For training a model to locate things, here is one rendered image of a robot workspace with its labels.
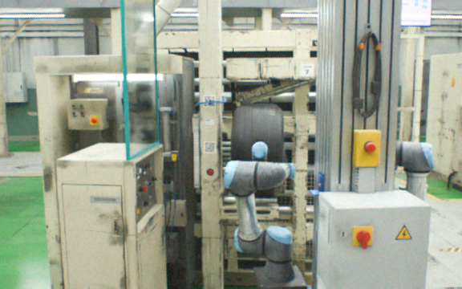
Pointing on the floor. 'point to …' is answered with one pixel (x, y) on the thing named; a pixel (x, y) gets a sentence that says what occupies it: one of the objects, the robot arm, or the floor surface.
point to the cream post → (209, 42)
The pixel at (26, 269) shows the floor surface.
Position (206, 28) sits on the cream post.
